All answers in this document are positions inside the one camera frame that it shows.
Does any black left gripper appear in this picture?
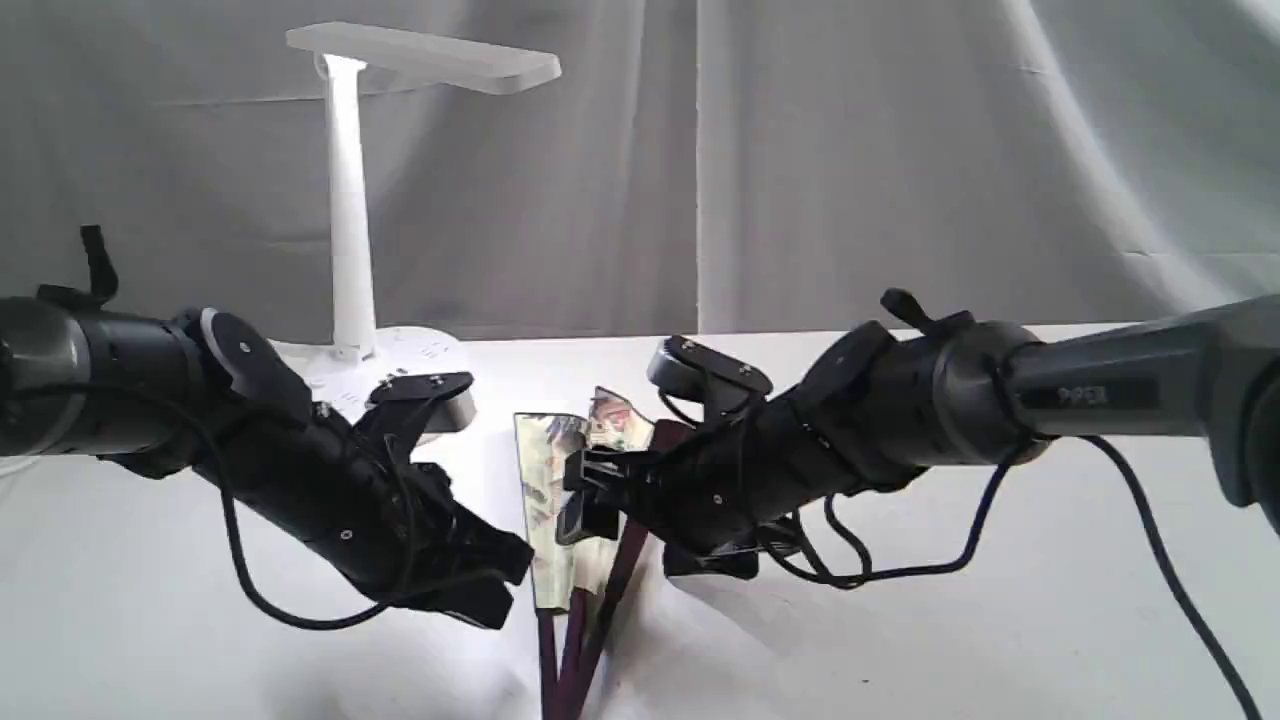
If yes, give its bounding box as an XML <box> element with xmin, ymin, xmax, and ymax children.
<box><xmin>205</xmin><ymin>402</ymin><xmax>534</xmax><ymax>630</ymax></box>

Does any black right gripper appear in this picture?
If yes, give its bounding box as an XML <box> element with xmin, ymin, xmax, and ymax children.
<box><xmin>554</xmin><ymin>395</ymin><xmax>901</xmax><ymax>555</ymax></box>

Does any painted paper folding fan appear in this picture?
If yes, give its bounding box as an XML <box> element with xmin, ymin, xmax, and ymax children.
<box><xmin>513</xmin><ymin>386</ymin><xmax>655</xmax><ymax>719</ymax></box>

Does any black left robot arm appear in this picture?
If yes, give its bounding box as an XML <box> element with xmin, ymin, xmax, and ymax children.
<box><xmin>3</xmin><ymin>288</ymin><xmax>532</xmax><ymax>632</ymax></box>

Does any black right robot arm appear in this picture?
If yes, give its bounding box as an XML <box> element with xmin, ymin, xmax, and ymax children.
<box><xmin>556</xmin><ymin>288</ymin><xmax>1279</xmax><ymax>557</ymax></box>

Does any white desk lamp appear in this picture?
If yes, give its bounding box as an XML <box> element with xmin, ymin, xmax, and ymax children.
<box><xmin>279</xmin><ymin>22</ymin><xmax>562</xmax><ymax>421</ymax></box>

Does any grey backdrop curtain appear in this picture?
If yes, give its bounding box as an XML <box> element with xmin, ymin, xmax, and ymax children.
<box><xmin>1</xmin><ymin>1</ymin><xmax>1279</xmax><ymax>343</ymax></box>

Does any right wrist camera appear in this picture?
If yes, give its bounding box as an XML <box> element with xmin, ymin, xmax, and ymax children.
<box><xmin>646</xmin><ymin>334</ymin><xmax>774</xmax><ymax>421</ymax></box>

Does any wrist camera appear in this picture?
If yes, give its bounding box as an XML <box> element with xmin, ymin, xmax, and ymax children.
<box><xmin>356</xmin><ymin>372</ymin><xmax>477</xmax><ymax>448</ymax></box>
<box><xmin>646</xmin><ymin>334</ymin><xmax>774</xmax><ymax>421</ymax></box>

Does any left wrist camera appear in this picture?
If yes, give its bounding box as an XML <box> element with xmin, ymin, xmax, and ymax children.
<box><xmin>356</xmin><ymin>372</ymin><xmax>477</xmax><ymax>448</ymax></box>

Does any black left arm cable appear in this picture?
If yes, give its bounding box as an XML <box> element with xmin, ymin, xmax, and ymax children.
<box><xmin>29</xmin><ymin>225</ymin><xmax>500</xmax><ymax>633</ymax></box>

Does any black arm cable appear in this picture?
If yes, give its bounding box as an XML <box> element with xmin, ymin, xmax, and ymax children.
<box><xmin>29</xmin><ymin>225</ymin><xmax>500</xmax><ymax>633</ymax></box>
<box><xmin>660</xmin><ymin>380</ymin><xmax>1266</xmax><ymax>720</ymax></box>

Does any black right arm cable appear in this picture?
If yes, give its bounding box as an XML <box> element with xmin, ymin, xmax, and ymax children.
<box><xmin>660</xmin><ymin>380</ymin><xmax>1266</xmax><ymax>720</ymax></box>

